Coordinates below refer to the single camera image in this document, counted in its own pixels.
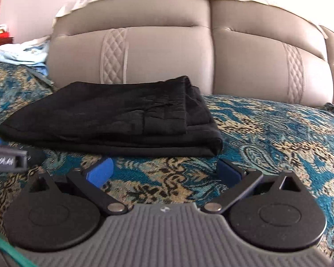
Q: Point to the red box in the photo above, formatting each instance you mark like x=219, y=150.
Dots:
x=2, y=34

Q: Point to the beige padded headboard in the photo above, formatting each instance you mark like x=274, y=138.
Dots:
x=169, y=52

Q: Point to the teal patterned bedspread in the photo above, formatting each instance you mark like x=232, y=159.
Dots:
x=267, y=133

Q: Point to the black pants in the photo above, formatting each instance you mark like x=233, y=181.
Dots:
x=100, y=116

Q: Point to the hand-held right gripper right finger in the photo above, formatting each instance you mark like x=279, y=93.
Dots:
x=225, y=173

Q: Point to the light blue cloth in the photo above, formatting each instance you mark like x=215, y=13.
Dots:
x=16, y=54

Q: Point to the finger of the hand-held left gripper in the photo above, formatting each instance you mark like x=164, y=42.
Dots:
x=36, y=155

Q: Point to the wooden nightstand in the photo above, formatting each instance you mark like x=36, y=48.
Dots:
x=4, y=42

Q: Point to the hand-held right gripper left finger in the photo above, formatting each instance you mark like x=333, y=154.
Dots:
x=100, y=172

